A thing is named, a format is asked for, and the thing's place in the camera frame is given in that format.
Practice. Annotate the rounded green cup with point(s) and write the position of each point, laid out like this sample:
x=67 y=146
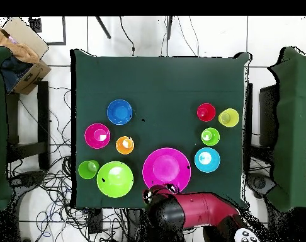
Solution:
x=214 y=140

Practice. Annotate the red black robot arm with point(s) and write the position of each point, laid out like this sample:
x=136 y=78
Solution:
x=206 y=209

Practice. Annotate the large pink bowl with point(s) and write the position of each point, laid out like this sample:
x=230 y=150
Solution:
x=166 y=167

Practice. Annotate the large green bowl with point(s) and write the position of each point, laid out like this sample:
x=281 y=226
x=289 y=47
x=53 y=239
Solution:
x=115 y=186

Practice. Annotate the small cyan bowl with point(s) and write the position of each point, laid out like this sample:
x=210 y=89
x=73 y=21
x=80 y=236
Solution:
x=213 y=165

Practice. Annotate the orange cup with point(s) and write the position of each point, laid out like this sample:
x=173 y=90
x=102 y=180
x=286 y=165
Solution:
x=121 y=148

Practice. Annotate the black power strip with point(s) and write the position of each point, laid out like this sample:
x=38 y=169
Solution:
x=95 y=221

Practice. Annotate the tall green cup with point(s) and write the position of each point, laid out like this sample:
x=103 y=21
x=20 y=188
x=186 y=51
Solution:
x=83 y=170

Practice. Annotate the red cup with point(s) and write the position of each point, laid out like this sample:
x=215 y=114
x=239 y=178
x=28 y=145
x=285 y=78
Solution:
x=206 y=112

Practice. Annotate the small blue bowl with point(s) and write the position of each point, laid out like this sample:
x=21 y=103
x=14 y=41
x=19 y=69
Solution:
x=119 y=112

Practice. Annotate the small magenta bowl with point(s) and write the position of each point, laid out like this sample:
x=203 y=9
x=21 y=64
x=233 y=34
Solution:
x=91 y=136

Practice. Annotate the grey chair base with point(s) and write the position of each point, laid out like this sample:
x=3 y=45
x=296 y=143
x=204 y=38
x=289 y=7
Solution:
x=29 y=177
x=259 y=183

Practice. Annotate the yellow cup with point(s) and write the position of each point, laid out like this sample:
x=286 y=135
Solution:
x=232 y=118

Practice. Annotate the dark green tablecloth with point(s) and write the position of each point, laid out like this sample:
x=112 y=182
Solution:
x=163 y=88

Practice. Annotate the black box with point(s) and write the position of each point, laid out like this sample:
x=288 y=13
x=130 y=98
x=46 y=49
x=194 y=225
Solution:
x=267 y=116

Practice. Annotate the black tripod leg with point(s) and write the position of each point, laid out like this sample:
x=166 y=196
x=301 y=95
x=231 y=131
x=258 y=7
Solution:
x=169 y=27
x=104 y=28

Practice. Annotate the cardboard box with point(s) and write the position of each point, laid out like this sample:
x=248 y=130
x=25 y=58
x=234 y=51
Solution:
x=29 y=78

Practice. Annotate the black stool frame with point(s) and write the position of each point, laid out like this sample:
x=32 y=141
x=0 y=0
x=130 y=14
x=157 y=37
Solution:
x=43 y=121

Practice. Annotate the black floor frame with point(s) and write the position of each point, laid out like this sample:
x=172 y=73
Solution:
x=64 y=32

